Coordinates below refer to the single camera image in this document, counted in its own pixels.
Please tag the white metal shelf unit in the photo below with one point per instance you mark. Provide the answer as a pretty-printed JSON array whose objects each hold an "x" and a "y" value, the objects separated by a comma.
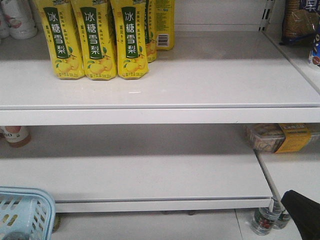
[{"x": 164, "y": 156}]

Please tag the dark blue biscuit bag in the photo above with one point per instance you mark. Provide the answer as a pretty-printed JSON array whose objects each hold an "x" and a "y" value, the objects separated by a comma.
[{"x": 300, "y": 22}]

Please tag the blue white snack pack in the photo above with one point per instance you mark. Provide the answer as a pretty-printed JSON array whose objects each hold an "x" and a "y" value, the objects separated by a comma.
[{"x": 314, "y": 54}]

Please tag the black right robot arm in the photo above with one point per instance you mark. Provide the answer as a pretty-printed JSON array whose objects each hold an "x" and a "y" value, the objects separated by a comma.
[{"x": 305, "y": 214}]

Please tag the yellow pear carton barcode side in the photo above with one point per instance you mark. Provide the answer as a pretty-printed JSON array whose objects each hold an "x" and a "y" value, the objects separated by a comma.
[{"x": 165, "y": 24}]

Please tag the yellow boxed snack pack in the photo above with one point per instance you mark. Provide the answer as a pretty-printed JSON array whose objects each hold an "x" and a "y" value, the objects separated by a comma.
[{"x": 281, "y": 137}]

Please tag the yellow pear drink carton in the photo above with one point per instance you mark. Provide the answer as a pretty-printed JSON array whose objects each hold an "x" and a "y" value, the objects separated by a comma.
[
  {"x": 62, "y": 36},
  {"x": 129, "y": 19},
  {"x": 94, "y": 20}
]

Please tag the light blue plastic basket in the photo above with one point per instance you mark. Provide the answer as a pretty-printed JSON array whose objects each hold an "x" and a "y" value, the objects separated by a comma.
[{"x": 26, "y": 213}]

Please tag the clear water bottle red label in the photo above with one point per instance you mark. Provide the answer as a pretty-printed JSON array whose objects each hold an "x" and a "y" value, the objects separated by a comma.
[{"x": 263, "y": 220}]

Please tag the yellow pear carton rear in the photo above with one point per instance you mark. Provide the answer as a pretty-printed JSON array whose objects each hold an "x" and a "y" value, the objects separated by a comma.
[{"x": 150, "y": 30}]

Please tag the orange C100 bottle right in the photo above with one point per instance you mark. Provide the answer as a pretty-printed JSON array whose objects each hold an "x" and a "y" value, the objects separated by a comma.
[{"x": 16, "y": 136}]

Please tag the white peach drink bottle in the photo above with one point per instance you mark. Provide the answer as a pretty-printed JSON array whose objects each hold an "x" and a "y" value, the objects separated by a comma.
[{"x": 18, "y": 15}]

